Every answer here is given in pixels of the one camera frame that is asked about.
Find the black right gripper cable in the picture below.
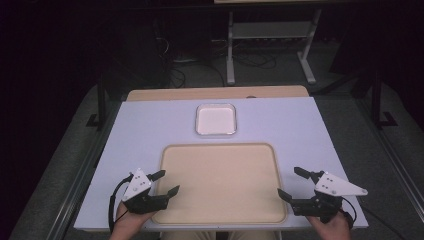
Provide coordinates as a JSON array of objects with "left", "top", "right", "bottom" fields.
[{"left": 340, "top": 196, "right": 358, "bottom": 231}]

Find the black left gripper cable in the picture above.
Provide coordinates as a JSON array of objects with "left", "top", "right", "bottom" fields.
[{"left": 107, "top": 174, "right": 135, "bottom": 233}]

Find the white metal desk frame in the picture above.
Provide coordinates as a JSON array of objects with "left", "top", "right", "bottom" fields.
[{"left": 225, "top": 9, "right": 323, "bottom": 86}]

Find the white square dish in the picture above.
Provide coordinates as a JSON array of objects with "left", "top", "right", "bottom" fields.
[{"left": 195, "top": 102, "right": 238, "bottom": 136}]

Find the beige plastic tray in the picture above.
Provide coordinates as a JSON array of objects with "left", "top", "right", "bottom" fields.
[{"left": 151, "top": 142, "right": 289, "bottom": 225}]

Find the person's right hand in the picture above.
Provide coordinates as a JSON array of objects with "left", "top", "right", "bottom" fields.
[{"left": 306, "top": 212, "right": 353, "bottom": 240}]

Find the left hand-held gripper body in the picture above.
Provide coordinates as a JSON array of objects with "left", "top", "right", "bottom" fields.
[{"left": 121, "top": 167, "right": 170, "bottom": 215}]

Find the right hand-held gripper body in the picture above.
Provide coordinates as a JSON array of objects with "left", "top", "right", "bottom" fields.
[{"left": 291, "top": 171, "right": 369, "bottom": 224}]

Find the thin black floor cable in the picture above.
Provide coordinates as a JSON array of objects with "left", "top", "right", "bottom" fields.
[{"left": 361, "top": 205, "right": 400, "bottom": 238}]

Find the tangle of floor cables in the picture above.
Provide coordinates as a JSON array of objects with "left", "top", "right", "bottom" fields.
[{"left": 153, "top": 36, "right": 278, "bottom": 88}]

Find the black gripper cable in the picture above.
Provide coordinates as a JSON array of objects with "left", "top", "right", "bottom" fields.
[
  {"left": 340, "top": 196, "right": 358, "bottom": 231},
  {"left": 107, "top": 174, "right": 135, "bottom": 233}
]

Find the wooden table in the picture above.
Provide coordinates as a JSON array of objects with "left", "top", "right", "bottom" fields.
[{"left": 126, "top": 85, "right": 310, "bottom": 102}]

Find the black metal stand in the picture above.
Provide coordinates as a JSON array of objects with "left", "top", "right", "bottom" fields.
[
  {"left": 85, "top": 71, "right": 108, "bottom": 132},
  {"left": 370, "top": 68, "right": 399, "bottom": 130}
]

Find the person's left hand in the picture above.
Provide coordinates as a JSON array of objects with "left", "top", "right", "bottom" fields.
[{"left": 108, "top": 201, "right": 158, "bottom": 240}]

